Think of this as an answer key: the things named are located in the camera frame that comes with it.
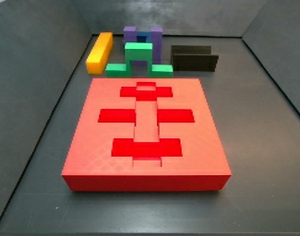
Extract blue U-shaped block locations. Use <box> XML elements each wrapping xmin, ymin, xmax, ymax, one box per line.
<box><xmin>135</xmin><ymin>31</ymin><xmax>150</xmax><ymax>42</ymax></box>

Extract yellow long block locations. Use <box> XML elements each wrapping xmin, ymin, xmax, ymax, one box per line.
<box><xmin>86</xmin><ymin>32</ymin><xmax>113</xmax><ymax>75</ymax></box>

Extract purple U-shaped block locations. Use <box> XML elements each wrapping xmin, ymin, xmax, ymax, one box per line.
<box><xmin>123</xmin><ymin>26</ymin><xmax>164</xmax><ymax>64</ymax></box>

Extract green arch block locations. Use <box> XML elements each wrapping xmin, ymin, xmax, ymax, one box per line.
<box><xmin>105</xmin><ymin>42</ymin><xmax>173</xmax><ymax>77</ymax></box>

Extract red puzzle board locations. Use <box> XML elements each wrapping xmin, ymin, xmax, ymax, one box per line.
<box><xmin>62</xmin><ymin>78</ymin><xmax>230</xmax><ymax>192</ymax></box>

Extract black angle bracket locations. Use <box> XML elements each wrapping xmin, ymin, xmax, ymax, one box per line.
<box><xmin>170</xmin><ymin>45</ymin><xmax>218</xmax><ymax>72</ymax></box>

